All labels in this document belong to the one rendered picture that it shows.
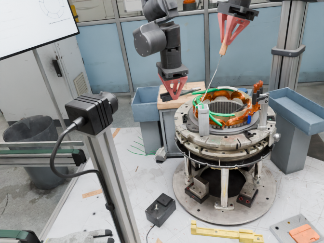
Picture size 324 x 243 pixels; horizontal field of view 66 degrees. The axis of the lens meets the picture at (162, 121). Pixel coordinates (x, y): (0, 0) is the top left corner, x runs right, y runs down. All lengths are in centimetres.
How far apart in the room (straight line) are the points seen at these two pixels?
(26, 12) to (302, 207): 149
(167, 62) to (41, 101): 264
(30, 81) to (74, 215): 229
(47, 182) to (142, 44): 192
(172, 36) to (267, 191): 64
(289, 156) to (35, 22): 136
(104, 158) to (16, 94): 302
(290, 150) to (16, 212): 205
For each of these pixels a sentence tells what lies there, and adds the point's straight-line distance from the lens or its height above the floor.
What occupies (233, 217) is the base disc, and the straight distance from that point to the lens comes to 92.
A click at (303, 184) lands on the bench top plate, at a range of 110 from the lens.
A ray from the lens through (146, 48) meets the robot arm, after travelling 62.
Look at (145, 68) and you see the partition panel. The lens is 324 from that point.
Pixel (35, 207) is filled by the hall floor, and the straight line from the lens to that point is 237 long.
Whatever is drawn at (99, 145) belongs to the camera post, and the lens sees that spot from 35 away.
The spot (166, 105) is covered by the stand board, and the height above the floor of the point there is 106.
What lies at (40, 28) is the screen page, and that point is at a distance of 156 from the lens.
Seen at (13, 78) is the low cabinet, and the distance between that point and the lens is 326.
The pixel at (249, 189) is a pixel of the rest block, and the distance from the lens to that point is 96.
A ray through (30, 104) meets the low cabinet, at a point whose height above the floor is 33.
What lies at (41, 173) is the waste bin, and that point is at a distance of 233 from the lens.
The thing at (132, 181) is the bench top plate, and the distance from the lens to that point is 109.
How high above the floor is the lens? 153
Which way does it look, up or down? 32 degrees down
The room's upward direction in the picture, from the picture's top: 8 degrees counter-clockwise
